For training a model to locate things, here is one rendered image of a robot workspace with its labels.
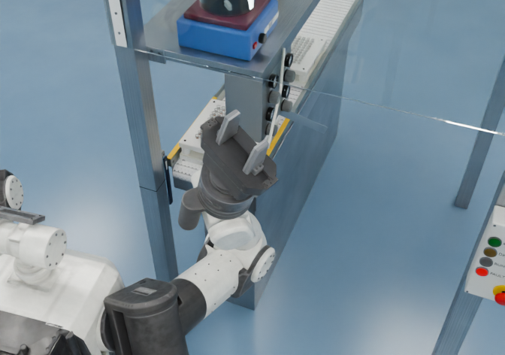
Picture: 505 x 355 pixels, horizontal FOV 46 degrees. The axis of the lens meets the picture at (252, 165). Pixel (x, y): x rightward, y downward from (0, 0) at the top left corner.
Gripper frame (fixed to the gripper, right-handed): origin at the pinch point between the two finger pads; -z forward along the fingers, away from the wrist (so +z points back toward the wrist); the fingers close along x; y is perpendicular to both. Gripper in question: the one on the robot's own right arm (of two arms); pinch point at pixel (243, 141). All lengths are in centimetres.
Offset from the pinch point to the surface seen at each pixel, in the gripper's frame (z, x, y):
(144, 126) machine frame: 79, 43, 19
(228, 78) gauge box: 57, 32, 37
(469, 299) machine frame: 78, -50, 54
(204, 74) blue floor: 238, 117, 127
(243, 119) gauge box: 67, 24, 37
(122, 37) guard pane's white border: 54, 55, 21
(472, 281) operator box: 64, -45, 50
